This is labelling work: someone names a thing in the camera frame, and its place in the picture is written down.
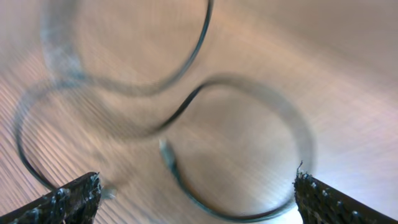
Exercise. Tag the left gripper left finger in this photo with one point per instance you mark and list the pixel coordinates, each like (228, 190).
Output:
(76, 202)

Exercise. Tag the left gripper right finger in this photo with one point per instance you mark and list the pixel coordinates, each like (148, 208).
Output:
(320, 203)

